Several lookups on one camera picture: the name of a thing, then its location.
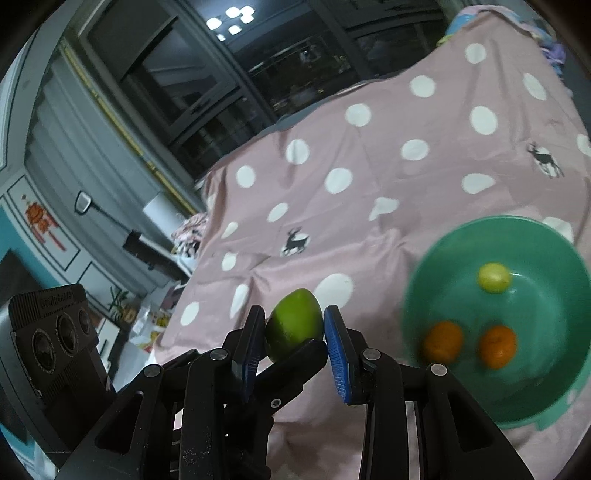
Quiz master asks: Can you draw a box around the orange tangerine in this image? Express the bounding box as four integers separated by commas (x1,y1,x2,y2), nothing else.
422,321,465,365
478,325,518,370

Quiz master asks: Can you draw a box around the yellow green fruit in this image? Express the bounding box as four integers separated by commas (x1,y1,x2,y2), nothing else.
477,262,512,294

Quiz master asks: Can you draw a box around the green plastic bowl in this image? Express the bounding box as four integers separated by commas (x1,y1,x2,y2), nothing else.
401,216,590,430

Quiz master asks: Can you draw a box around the black floor lamp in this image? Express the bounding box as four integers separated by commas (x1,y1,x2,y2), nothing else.
74,190,189,282

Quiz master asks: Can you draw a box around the pile of clothes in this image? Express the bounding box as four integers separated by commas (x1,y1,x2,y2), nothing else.
171,213,208,258

